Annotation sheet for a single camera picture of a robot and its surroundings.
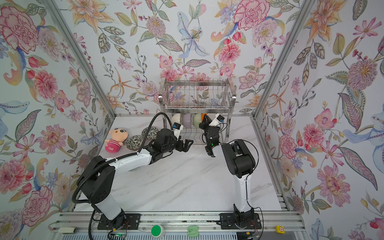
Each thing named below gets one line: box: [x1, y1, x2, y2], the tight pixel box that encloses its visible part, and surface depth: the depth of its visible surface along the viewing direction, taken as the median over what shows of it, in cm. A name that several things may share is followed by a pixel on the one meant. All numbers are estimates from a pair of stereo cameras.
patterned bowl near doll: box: [126, 135, 144, 151], surface depth 103 cm
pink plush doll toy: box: [104, 128, 129, 154], surface depth 101 cm
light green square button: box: [187, 225, 199, 238], surface depth 72 cm
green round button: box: [151, 224, 165, 238], surface depth 65 cm
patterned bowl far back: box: [141, 126, 159, 140], surface depth 109 cm
